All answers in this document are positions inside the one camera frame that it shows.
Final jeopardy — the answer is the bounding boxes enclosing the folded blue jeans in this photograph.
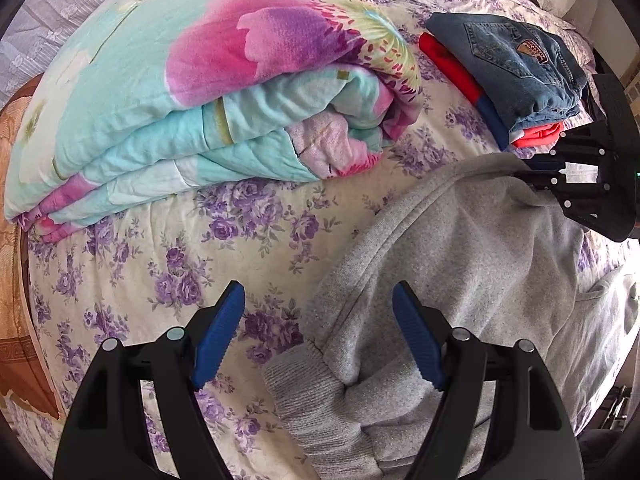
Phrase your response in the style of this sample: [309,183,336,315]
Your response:
[425,10,589,132]

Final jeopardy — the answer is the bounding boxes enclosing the folded floral quilt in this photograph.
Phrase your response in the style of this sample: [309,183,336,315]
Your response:
[4,0,426,246]

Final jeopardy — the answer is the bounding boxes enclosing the purple floral bed sheet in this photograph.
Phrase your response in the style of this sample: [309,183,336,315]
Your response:
[0,0,632,480]

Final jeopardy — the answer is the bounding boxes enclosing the grey hooded sweatshirt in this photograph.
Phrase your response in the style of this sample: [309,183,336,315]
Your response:
[262,152,640,480]

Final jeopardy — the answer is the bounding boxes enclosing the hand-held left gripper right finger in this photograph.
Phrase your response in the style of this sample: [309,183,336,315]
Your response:
[392,280,586,480]

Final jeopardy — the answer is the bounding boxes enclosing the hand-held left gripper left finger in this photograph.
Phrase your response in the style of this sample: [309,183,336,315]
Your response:
[52,280,246,480]

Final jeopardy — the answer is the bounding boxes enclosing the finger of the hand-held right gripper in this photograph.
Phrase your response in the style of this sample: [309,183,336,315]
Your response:
[531,124,610,172]
[514,170,632,242]

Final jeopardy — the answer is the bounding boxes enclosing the folded red and blue garment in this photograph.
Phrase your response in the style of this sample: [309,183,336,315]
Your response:
[419,32,567,152]

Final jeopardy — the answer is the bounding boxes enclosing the grey lace cloth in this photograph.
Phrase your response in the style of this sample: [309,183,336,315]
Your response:
[0,0,168,107]

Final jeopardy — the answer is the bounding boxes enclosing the brown wooden bed board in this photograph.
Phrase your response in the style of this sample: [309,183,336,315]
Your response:
[0,74,62,421]

